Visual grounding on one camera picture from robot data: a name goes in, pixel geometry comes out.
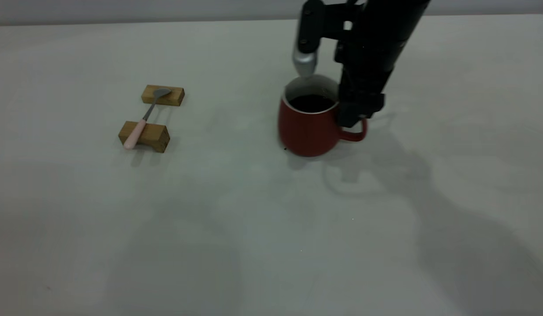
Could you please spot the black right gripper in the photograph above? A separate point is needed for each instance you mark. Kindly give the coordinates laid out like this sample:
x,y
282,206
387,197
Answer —
x,y
363,70

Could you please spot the black right camera bracket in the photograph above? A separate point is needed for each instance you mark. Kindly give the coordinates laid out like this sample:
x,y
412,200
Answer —
x,y
335,15

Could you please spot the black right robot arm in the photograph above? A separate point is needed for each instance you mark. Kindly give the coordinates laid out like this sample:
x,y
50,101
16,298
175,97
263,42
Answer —
x,y
394,22

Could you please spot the flat wooden block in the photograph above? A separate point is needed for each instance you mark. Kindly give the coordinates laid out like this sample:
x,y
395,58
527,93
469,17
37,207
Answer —
x,y
172,97

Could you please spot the red ceramic mug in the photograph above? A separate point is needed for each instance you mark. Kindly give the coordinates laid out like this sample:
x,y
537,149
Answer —
x,y
306,134

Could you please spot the dark coffee liquid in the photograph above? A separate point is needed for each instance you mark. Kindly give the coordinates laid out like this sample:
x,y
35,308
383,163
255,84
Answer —
x,y
311,103

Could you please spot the arched wooden block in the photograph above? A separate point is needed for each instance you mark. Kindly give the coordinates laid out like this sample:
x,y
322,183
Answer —
x,y
155,137

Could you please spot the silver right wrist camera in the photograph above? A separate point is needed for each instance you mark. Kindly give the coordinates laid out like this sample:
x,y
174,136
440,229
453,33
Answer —
x,y
305,61

